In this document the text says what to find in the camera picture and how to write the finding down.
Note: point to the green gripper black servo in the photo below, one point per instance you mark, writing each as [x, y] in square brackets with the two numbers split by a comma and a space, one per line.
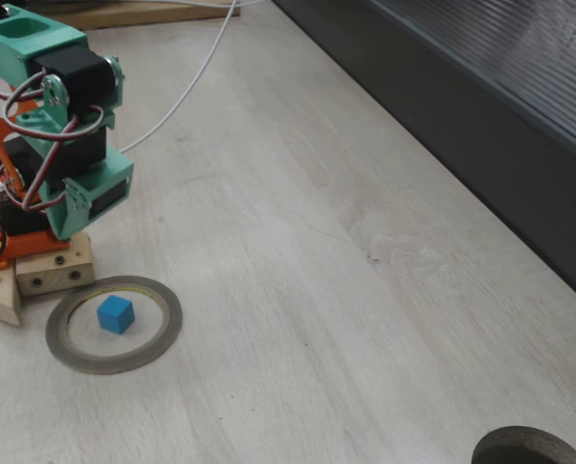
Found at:
[108, 202]

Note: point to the small blue cube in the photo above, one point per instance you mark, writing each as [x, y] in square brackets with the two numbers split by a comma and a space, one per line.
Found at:
[114, 314]

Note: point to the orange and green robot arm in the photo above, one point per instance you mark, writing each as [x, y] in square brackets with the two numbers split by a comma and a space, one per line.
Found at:
[3, 58]

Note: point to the thick light wooden block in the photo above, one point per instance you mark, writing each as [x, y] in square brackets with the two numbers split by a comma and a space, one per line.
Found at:
[51, 275]

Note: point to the brown wooden board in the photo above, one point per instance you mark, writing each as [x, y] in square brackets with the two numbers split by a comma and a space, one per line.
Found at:
[148, 14]

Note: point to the frosted grey desk partition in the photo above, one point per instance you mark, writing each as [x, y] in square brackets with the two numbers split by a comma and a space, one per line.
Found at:
[510, 145]

